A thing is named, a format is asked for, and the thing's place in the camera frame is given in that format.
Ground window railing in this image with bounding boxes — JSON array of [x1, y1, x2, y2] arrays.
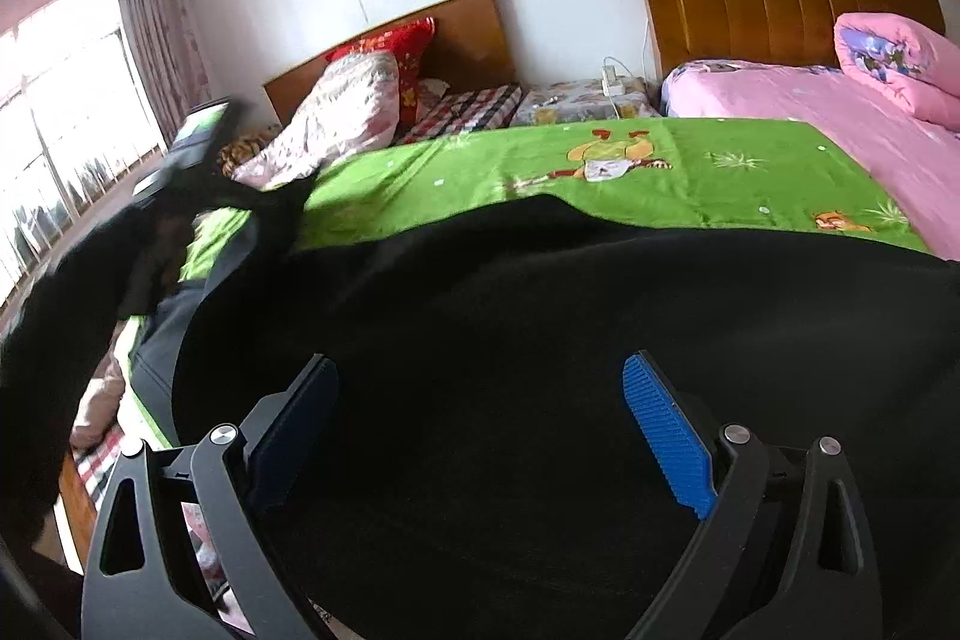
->
[[0, 29, 166, 311]]

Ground red pillow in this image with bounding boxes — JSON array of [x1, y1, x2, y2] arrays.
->
[[325, 17, 437, 124]]

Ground green printed blanket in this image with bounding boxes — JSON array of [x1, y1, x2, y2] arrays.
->
[[120, 115, 931, 453]]

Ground black pants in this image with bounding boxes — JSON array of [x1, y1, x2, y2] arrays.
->
[[124, 167, 960, 640]]

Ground plain wooden headboard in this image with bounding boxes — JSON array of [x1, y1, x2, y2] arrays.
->
[[262, 0, 518, 124]]

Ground pink curtain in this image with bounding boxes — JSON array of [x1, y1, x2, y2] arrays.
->
[[109, 0, 215, 135]]

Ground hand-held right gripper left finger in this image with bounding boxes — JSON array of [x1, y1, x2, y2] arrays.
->
[[79, 353, 340, 640]]

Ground wooden bed frame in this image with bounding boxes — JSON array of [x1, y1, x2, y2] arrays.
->
[[56, 452, 98, 573]]

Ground nightstand with printed cloth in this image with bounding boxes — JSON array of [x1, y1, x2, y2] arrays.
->
[[514, 77, 661, 125]]

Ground pink bedsheet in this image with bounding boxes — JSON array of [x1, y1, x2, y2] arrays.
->
[[664, 59, 960, 259]]

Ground tiger striped cloth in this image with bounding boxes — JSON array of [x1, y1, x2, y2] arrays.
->
[[217, 126, 282, 176]]

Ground pink folded quilt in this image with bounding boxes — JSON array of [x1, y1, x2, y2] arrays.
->
[[834, 12, 960, 127]]

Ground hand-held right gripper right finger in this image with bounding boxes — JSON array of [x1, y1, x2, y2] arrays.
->
[[621, 351, 887, 640]]

